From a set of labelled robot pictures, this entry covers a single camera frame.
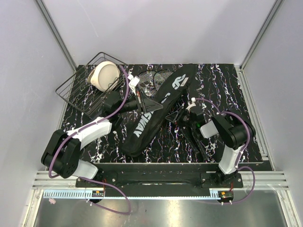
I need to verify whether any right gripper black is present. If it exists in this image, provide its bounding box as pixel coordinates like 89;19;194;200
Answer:
165;105;196;129

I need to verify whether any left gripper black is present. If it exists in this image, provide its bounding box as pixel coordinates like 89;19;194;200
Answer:
116;89;163;114

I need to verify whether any black racket bag Crossway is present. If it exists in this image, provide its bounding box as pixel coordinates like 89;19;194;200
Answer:
120;64;197;157

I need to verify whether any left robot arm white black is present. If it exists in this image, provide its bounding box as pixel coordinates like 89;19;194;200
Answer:
41;91;163;187

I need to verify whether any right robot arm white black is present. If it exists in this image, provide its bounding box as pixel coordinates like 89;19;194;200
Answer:
166;106;256;188

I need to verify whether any left badminton racket black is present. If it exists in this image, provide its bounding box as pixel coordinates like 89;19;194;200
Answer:
137;70;165;98

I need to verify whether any badminton racket black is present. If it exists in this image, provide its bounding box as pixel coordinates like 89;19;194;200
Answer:
152;68;216;163
137;70;165;98

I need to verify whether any right badminton racket black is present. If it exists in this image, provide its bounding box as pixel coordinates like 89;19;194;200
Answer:
152;68;216;163

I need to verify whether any white round container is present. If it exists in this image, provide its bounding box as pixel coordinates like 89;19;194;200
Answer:
88;61;120;92

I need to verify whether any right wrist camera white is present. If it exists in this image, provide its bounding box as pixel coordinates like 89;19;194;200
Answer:
186;97;196;112

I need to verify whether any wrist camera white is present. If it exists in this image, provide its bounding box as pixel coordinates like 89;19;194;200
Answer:
186;97;196;112
127;75;140;95

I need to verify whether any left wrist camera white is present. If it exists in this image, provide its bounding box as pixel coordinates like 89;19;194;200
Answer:
127;75;140;95

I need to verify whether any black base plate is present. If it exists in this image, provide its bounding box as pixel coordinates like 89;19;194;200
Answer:
71;162;244;190

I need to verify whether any black wire basket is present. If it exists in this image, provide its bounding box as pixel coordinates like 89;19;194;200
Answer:
55;52;126;119

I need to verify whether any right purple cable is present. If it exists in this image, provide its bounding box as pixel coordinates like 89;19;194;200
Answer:
194;98;256;204

